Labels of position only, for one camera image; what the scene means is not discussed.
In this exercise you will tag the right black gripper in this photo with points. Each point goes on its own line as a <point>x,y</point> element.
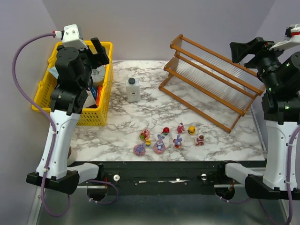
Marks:
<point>254,54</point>

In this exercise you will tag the purple bunny pink donut toy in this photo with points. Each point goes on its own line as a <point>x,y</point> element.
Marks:
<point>140,149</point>

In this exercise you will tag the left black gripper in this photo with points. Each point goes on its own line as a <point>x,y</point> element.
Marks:
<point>99,54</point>

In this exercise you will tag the brown tape roll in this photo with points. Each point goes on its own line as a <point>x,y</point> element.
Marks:
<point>72,156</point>

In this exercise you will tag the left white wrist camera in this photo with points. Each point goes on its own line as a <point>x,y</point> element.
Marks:
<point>71,36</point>

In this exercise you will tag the blue pouch package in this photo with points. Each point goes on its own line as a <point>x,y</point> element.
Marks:
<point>54,72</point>

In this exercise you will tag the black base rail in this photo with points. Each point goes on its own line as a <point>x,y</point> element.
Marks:
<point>164,178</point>

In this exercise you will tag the purple bunny pink base toy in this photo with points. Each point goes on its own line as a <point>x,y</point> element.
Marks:
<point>159,146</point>

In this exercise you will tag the orange box in basket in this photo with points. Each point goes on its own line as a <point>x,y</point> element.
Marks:
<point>99,91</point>

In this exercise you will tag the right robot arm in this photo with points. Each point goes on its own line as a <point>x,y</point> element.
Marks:
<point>281,107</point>

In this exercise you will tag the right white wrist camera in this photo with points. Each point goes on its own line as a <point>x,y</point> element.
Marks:
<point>291,35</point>

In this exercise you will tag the small yellow blue toy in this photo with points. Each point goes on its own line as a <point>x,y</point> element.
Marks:
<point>148,142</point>

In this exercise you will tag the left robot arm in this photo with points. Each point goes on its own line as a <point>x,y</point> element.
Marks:
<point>74,67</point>

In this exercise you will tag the yellow plastic basket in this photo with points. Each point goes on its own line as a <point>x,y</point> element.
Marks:
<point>90,116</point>

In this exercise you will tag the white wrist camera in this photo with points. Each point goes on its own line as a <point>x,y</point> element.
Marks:
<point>291,35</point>
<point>71,36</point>

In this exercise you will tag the white bottle black cap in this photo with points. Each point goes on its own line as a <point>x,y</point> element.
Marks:
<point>133,90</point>

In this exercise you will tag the purple bunny orange cup toy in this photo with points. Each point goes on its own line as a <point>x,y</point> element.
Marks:
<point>178,142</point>

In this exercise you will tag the yellow duck toy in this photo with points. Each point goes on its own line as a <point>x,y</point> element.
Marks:
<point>191,130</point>

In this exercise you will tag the grey roll in basket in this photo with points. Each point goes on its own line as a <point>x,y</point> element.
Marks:
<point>98,76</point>

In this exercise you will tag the wooden tiered shelf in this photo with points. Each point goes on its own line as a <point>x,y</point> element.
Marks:
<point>210,84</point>

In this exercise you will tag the pink figure toy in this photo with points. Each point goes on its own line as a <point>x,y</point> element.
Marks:
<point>180,128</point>

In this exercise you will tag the red cap toy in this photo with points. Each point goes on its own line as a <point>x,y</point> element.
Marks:
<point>165,131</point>

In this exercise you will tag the red white figure toy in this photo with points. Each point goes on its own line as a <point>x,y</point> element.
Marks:
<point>200,141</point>

